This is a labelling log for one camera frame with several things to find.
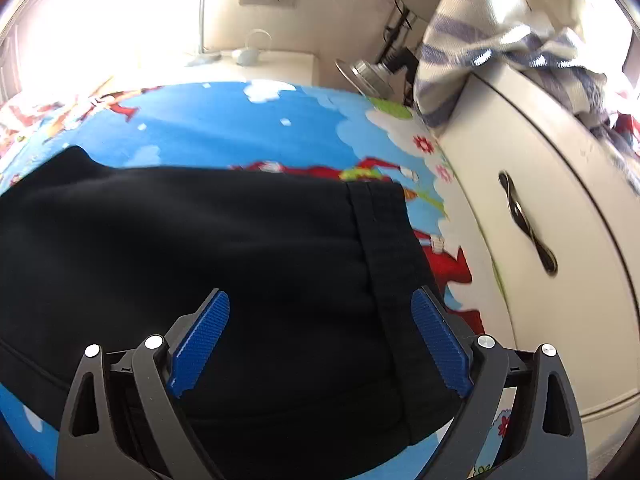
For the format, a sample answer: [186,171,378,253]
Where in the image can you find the white headboard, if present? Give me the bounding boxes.
[0,25,23,106]

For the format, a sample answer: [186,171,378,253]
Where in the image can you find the white cabinet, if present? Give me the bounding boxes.
[435,62,640,426]

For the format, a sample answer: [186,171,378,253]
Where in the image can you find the white pole with base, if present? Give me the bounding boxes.
[185,0,222,67]

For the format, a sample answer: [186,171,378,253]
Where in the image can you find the white device with cable loop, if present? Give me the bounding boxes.
[231,30,273,66]

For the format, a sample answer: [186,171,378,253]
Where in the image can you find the blue striped white cloth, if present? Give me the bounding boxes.
[412,0,636,136]

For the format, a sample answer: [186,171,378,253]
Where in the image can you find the red printed box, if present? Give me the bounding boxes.
[612,110,640,157]

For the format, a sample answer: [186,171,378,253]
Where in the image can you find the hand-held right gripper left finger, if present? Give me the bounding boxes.
[56,287,232,480]

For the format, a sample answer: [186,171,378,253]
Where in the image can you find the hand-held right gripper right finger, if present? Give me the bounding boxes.
[410,285,588,480]

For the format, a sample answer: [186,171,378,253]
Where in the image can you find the silver desk lamp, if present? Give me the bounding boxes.
[335,0,458,106]

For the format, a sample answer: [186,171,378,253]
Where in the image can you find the black pants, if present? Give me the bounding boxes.
[0,145,463,480]

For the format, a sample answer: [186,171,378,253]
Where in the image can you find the blue cartoon printed blanket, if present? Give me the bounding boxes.
[0,80,516,480]

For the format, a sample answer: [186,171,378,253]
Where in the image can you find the dark metal cabinet handle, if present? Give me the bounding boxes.
[497,171,558,276]

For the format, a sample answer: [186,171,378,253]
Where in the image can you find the white nightstand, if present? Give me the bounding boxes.
[190,50,321,92]

